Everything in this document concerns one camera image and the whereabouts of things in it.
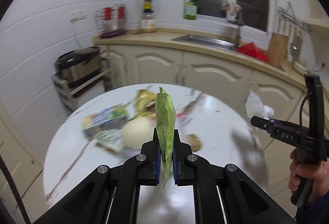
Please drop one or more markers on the cream kitchen cabinet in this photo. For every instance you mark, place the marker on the cream kitchen cabinet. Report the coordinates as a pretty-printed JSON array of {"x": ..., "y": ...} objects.
[{"x": 226, "y": 76}]

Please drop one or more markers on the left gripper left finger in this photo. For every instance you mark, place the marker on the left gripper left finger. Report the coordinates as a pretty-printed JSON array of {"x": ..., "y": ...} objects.
[{"x": 150, "y": 173}]

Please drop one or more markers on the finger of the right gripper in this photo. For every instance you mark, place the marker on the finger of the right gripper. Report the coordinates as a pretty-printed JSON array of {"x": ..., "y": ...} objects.
[{"x": 261, "y": 123}]

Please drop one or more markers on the metal kitchen faucet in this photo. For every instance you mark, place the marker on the metal kitchen faucet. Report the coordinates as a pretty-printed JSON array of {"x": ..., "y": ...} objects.
[{"x": 238, "y": 22}]

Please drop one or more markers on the green dish soap bottle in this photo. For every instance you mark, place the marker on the green dish soap bottle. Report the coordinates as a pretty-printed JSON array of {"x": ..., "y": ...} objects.
[{"x": 191, "y": 10}]

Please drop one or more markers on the green snack wrapper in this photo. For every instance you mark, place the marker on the green snack wrapper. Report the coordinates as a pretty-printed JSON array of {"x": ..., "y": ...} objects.
[{"x": 165, "y": 127}]

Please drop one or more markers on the pink cloth on faucet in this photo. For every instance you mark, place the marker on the pink cloth on faucet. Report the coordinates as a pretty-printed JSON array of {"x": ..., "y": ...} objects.
[{"x": 232, "y": 11}]

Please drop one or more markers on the gold foil wrapper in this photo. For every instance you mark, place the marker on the gold foil wrapper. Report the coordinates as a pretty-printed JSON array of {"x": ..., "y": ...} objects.
[{"x": 145, "y": 104}]

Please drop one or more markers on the wall utensil rail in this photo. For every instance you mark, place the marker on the wall utensil rail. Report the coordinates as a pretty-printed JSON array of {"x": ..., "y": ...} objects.
[{"x": 294, "y": 28}]

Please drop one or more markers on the white bowl on counter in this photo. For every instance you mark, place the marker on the white bowl on counter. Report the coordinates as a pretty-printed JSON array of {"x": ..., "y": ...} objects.
[{"x": 301, "y": 69}]

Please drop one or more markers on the red plastic basin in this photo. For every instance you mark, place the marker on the red plastic basin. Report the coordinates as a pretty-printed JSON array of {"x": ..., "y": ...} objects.
[{"x": 253, "y": 51}]

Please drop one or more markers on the red wire utensil holder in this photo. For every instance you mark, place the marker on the red wire utensil holder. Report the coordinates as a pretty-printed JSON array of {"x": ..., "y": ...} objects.
[{"x": 111, "y": 21}]

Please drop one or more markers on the stainless steel sink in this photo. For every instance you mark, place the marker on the stainless steel sink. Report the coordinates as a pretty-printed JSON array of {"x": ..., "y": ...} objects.
[{"x": 206, "y": 41}]

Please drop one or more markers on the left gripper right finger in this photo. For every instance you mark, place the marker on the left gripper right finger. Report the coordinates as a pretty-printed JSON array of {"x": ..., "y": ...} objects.
[{"x": 182, "y": 174}]

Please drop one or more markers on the brown food scrap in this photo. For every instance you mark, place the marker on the brown food scrap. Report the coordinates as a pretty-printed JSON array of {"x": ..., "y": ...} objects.
[{"x": 194, "y": 142}]

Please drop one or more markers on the dark sauce bottle yellow label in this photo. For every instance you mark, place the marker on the dark sauce bottle yellow label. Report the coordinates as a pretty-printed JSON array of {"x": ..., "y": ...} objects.
[{"x": 147, "y": 5}]

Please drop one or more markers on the clear jar with yellow contents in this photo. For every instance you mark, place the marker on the clear jar with yellow contents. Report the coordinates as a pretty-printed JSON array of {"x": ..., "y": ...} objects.
[{"x": 148, "y": 22}]

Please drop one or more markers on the white wall power socket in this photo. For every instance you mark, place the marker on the white wall power socket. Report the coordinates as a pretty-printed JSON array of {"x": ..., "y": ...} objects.
[{"x": 78, "y": 15}]

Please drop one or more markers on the wooden cutting board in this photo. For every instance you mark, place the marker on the wooden cutting board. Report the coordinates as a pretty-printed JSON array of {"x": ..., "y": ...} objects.
[{"x": 277, "y": 49}]

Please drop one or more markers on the person's right hand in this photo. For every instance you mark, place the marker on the person's right hand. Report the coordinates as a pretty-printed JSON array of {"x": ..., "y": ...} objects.
[{"x": 319, "y": 173}]

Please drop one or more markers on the round white marble table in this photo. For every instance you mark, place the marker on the round white marble table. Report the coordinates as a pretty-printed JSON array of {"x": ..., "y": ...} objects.
[{"x": 196, "y": 166}]

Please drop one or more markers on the clear plastic bag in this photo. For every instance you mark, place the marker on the clear plastic bag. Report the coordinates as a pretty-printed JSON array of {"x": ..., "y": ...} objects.
[{"x": 255, "y": 107}]

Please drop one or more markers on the grey metal shelf rack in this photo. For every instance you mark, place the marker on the grey metal shelf rack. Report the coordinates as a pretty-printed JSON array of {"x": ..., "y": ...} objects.
[{"x": 74, "y": 97}]

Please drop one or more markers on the black silver rice cooker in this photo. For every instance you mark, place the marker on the black silver rice cooker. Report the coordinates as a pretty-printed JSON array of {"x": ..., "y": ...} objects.
[{"x": 79, "y": 66}]

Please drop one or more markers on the cream upper cabinet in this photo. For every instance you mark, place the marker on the cream upper cabinet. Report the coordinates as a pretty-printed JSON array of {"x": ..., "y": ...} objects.
[{"x": 317, "y": 18}]

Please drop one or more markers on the white steamed bun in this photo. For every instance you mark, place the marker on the white steamed bun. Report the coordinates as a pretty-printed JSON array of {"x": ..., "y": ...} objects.
[{"x": 136, "y": 132}]

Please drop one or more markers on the cream door with handle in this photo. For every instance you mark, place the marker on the cream door with handle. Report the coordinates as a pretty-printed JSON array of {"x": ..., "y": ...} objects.
[{"x": 23, "y": 162}]

